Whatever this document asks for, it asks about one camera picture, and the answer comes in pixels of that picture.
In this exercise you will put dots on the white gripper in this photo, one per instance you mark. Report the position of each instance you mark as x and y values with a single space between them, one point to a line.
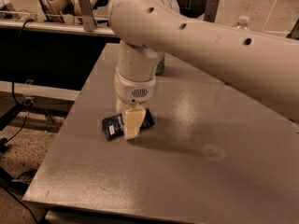
134 90

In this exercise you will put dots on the dark blue snack bar wrapper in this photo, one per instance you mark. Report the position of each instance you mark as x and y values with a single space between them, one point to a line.
113 126

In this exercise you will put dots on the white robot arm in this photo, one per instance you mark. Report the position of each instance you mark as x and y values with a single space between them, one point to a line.
264 67

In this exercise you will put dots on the green soda can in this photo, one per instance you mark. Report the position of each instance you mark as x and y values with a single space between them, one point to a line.
160 67

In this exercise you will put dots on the clear plastic water bottle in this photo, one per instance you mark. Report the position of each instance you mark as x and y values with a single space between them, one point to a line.
242 23

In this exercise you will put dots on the left metal bracket post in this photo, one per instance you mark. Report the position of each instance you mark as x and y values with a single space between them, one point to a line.
88 21

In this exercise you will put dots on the metal bracket post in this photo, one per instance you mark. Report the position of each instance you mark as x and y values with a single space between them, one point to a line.
88 21
211 10

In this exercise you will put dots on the metal barrier rail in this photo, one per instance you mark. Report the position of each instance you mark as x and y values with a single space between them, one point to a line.
57 28

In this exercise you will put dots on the right metal bracket post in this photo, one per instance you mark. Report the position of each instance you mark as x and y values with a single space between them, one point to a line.
211 10

